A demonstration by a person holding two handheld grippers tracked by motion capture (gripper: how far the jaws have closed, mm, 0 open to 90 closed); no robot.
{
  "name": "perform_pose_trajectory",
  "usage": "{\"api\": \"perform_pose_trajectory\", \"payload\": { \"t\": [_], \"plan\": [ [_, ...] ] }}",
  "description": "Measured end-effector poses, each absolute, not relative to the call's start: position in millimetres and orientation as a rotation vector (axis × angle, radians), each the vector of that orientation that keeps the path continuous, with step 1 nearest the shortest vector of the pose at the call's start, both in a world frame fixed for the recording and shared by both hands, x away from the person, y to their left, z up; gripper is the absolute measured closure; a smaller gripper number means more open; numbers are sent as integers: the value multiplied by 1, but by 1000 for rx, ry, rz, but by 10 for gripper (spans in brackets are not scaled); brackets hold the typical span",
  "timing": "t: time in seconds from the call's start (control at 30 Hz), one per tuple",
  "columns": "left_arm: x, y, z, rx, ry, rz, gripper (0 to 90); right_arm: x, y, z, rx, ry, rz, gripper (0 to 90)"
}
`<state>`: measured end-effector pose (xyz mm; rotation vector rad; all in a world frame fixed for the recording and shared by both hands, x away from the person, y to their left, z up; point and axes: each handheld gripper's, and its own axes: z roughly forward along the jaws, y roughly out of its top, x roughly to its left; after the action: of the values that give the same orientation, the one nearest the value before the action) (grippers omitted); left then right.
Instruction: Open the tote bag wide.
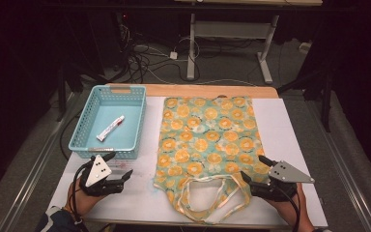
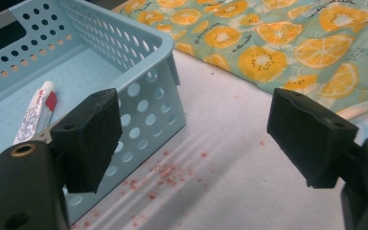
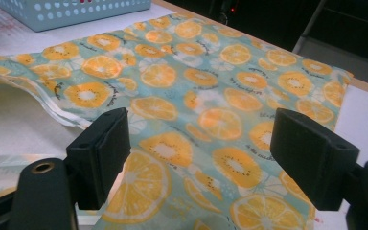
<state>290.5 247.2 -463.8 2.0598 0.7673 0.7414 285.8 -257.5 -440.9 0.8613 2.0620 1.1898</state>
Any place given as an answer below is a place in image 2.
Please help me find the fruit print cloth cream trim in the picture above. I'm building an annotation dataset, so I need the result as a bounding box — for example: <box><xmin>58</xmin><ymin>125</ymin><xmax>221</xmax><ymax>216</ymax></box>
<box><xmin>113</xmin><ymin>0</ymin><xmax>368</xmax><ymax>121</ymax></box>

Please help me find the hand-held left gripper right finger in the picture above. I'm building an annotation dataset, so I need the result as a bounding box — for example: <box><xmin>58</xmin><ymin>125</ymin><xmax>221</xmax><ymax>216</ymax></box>
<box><xmin>265</xmin><ymin>87</ymin><xmax>359</xmax><ymax>190</ymax></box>

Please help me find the light blue perforated plastic basket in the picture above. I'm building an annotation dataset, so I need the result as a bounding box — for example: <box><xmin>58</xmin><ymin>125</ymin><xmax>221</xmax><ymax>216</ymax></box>
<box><xmin>0</xmin><ymin>0</ymin><xmax>187</xmax><ymax>225</ymax></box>

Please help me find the dark object with grey edge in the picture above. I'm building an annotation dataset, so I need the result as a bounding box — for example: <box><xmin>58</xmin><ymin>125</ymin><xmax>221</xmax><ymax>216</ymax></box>
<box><xmin>0</xmin><ymin>0</ymin><xmax>27</xmax><ymax>60</ymax></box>

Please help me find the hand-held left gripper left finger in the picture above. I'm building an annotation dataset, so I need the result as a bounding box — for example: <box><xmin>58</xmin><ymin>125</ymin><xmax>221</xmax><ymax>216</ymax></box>
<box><xmin>50</xmin><ymin>88</ymin><xmax>124</xmax><ymax>195</ymax></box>

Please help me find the white red ointment tube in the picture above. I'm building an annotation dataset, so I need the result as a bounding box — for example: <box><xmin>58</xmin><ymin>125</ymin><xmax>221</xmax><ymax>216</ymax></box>
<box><xmin>12</xmin><ymin>80</ymin><xmax>58</xmax><ymax>147</ymax></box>

